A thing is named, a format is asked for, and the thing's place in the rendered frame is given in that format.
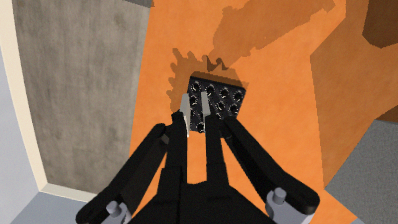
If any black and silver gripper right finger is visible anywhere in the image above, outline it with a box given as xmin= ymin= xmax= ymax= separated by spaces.
xmin=201 ymin=92 xmax=320 ymax=224

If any black knob box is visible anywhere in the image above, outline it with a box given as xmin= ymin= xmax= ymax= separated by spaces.
xmin=187 ymin=76 xmax=246 ymax=133

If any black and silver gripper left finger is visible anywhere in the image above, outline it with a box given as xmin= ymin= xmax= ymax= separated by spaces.
xmin=75 ymin=93 xmax=191 ymax=224

